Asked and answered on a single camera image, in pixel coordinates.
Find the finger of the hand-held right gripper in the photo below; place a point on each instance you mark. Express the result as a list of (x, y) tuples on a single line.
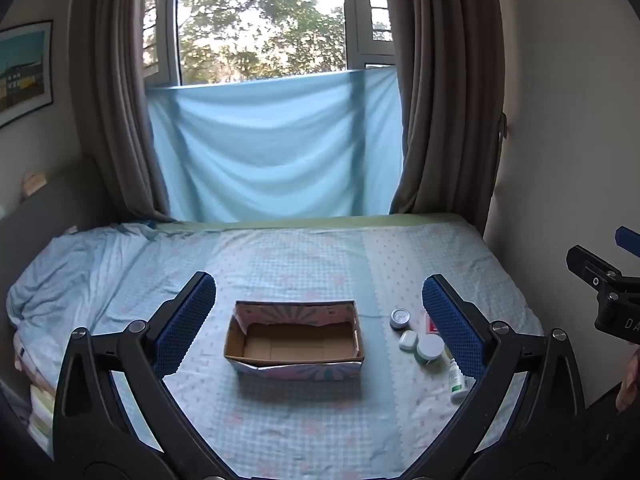
[(628, 238), (592, 266)]

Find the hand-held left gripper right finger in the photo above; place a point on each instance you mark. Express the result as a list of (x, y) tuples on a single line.
[(452, 327)]

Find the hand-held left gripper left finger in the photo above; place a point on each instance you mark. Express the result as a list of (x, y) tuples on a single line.
[(182, 325)]

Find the red carton box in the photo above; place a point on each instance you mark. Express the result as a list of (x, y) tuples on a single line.
[(431, 327)]

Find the white lidded pale green jar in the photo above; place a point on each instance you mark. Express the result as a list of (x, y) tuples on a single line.
[(430, 347)]

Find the small white rounded case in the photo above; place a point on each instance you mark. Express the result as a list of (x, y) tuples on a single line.
[(408, 340)]

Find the small round dark tin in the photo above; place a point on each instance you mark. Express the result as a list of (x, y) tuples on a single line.
[(400, 318)]

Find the white dropper bottle green label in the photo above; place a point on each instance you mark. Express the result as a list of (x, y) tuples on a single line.
[(457, 385)]

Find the cardboard box with floral print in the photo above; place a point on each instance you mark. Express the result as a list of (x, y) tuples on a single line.
[(295, 347)]

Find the person's right hand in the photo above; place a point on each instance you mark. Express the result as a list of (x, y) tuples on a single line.
[(629, 380)]

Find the light blue crumpled quilt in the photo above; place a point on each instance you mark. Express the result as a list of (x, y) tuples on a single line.
[(65, 270)]

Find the checked bed sheet pink bows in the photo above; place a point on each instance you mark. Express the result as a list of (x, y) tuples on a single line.
[(310, 270)]

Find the stack of folded cloths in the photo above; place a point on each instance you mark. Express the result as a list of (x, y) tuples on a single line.
[(40, 410)]

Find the grey headboard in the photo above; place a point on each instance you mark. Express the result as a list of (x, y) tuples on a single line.
[(45, 230)]

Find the light blue hanging cloth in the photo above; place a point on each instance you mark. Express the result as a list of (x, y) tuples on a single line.
[(270, 150)]

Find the small beige object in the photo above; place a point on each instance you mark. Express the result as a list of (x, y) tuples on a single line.
[(35, 183)]

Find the brown curtain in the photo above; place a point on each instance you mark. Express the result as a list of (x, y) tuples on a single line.
[(120, 110), (445, 85)]

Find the green tree outside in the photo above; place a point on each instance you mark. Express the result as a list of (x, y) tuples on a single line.
[(260, 20)]

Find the framed wall picture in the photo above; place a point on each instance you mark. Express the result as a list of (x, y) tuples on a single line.
[(22, 72)]

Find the window with white frame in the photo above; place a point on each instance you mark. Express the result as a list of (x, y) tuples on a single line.
[(367, 20)]

